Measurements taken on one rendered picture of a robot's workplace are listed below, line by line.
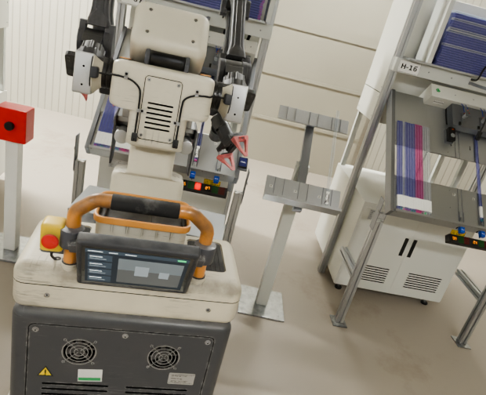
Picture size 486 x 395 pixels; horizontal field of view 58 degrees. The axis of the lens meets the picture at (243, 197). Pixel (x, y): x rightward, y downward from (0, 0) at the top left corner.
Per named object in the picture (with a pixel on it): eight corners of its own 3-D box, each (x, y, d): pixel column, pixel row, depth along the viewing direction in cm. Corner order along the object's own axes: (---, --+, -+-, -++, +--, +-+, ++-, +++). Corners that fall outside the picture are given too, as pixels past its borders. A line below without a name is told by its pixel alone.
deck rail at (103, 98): (90, 154, 201) (88, 147, 195) (85, 153, 200) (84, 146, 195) (128, 34, 229) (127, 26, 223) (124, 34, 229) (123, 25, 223)
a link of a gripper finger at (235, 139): (246, 162, 163) (236, 141, 165) (256, 151, 157) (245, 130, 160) (232, 164, 158) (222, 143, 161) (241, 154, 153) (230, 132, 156)
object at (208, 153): (233, 179, 207) (234, 175, 204) (90, 149, 199) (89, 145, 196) (239, 143, 214) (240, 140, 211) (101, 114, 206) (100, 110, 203)
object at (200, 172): (232, 183, 208) (234, 176, 202) (90, 154, 200) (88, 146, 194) (232, 180, 209) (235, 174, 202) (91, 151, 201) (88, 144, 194)
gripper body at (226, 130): (230, 151, 168) (223, 135, 170) (244, 135, 161) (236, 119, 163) (217, 153, 164) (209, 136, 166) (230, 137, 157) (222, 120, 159)
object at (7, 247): (25, 265, 225) (31, 117, 195) (-24, 256, 222) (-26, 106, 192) (43, 241, 247) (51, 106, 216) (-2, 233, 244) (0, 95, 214)
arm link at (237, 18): (227, -29, 156) (255, -24, 157) (221, 1, 168) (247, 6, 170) (219, 71, 137) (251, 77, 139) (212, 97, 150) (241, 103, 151)
